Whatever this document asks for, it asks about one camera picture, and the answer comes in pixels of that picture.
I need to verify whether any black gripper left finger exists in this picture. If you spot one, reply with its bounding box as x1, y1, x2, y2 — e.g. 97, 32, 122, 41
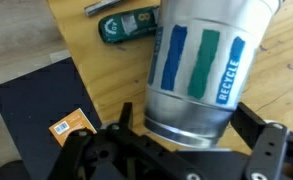
119, 102, 133, 129

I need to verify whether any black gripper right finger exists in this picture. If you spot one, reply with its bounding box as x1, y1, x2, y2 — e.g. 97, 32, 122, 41
231, 102, 266, 149

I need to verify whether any silver spoon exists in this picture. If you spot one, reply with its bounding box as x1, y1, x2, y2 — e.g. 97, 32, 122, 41
84, 0, 122, 16

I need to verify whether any wooden table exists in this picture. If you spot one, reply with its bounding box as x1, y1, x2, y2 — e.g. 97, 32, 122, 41
48, 0, 293, 148

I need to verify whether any orange card with barcode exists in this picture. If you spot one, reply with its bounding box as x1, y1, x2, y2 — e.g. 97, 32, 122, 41
49, 108, 97, 146

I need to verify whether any green toy car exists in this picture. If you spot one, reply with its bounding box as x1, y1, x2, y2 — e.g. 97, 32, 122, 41
98, 6, 160, 44

